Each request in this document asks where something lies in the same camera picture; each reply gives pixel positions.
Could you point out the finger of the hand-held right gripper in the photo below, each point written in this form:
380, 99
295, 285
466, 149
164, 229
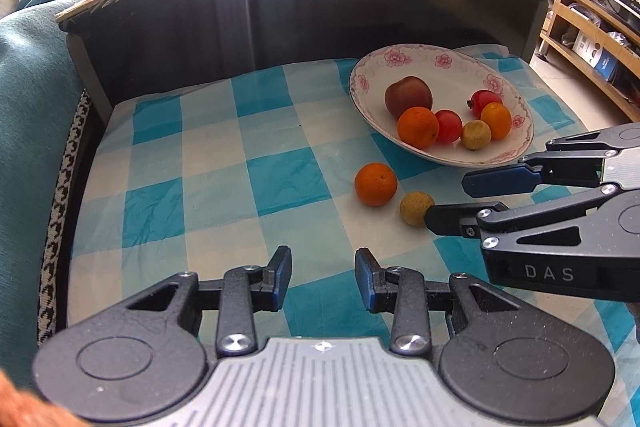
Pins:
450, 219
500, 182

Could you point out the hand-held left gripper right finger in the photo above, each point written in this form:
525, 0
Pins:
367, 279

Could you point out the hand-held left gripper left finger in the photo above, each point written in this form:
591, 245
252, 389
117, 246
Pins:
281, 277

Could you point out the small yellowish fruit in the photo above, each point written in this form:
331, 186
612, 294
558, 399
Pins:
415, 208
476, 135

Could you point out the small orange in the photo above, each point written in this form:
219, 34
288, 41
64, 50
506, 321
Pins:
497, 119

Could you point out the large orange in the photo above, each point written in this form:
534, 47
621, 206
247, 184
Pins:
376, 184
417, 127

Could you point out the red tomato with stem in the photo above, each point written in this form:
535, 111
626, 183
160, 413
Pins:
487, 98

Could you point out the dark red apple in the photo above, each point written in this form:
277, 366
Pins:
407, 94

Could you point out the white floral plate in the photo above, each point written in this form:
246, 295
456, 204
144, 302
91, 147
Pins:
380, 77

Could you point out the blue checked tablecloth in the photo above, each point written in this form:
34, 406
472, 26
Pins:
200, 187

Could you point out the blue box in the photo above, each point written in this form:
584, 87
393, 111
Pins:
606, 64

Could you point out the wooden media cabinet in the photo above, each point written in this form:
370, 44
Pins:
570, 7

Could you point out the dark wooden table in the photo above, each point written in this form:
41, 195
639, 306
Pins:
300, 7

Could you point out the orange fuzzy sleeve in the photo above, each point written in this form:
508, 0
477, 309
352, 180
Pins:
25, 404

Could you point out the sofa with teal blanket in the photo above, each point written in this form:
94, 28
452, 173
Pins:
30, 132

